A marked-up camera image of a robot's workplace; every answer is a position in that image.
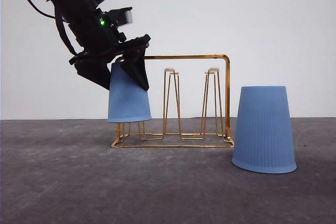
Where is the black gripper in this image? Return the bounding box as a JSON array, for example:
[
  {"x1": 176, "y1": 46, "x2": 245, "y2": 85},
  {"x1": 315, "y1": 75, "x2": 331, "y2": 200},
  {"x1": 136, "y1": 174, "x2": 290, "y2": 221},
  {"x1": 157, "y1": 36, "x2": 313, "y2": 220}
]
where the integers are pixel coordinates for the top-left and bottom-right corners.
[{"x1": 69, "y1": 8, "x2": 151, "y2": 91}]

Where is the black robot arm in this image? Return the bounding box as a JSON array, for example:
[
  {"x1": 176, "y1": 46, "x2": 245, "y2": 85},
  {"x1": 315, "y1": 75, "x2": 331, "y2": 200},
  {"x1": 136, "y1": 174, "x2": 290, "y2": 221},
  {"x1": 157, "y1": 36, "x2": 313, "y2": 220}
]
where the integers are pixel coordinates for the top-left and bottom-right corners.
[{"x1": 47, "y1": 0, "x2": 151, "y2": 91}]

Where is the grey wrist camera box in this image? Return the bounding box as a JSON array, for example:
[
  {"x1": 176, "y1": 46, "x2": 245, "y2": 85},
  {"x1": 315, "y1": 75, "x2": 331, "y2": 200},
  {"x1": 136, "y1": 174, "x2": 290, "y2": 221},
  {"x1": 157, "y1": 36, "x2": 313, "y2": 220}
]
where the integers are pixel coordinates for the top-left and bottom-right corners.
[{"x1": 109, "y1": 7, "x2": 133, "y2": 27}]

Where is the gold wire cup rack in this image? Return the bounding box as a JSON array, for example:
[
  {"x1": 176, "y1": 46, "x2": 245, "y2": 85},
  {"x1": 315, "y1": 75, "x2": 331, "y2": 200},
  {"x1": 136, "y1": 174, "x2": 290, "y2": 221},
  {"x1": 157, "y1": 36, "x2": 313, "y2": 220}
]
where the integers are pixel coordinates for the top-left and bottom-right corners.
[{"x1": 112, "y1": 54, "x2": 235, "y2": 148}]

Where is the blue ribbed cup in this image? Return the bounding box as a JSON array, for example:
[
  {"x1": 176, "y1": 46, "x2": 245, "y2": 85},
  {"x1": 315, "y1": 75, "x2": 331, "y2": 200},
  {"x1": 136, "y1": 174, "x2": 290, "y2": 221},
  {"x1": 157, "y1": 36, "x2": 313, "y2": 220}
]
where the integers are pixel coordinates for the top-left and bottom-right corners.
[
  {"x1": 232, "y1": 86, "x2": 297, "y2": 174},
  {"x1": 107, "y1": 62, "x2": 152, "y2": 123}
]

